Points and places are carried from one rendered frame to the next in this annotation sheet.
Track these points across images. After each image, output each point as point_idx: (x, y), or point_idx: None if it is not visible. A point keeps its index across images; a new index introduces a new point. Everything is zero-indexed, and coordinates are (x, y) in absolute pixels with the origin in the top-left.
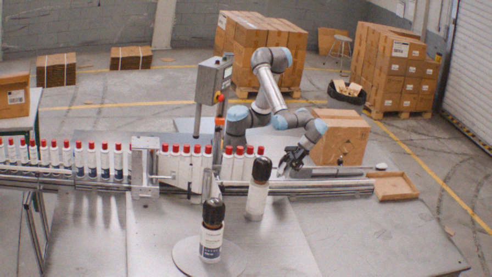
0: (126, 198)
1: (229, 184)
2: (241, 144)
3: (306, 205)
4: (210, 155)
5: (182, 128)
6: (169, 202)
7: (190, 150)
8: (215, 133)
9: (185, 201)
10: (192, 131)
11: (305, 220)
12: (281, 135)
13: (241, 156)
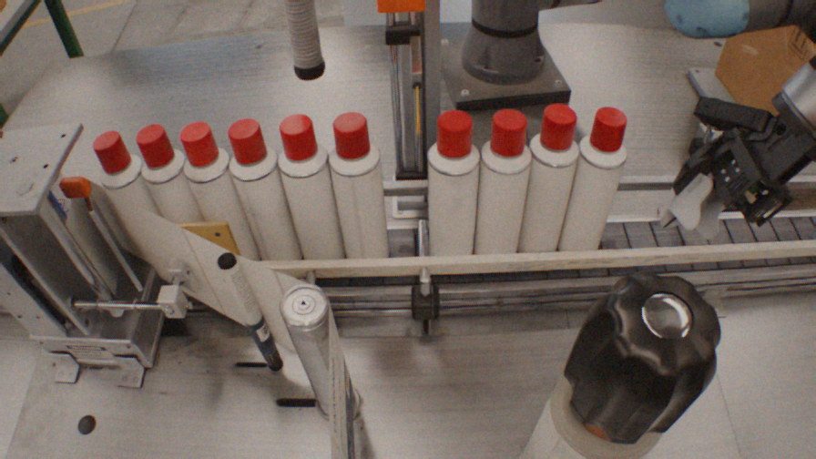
0: (34, 376)
1: (467, 270)
2: (525, 60)
3: (761, 343)
4: (360, 167)
5: (356, 12)
6: (189, 395)
7: (362, 86)
8: (391, 50)
9: (259, 384)
10: (384, 17)
11: (766, 448)
12: (637, 24)
13: (515, 164)
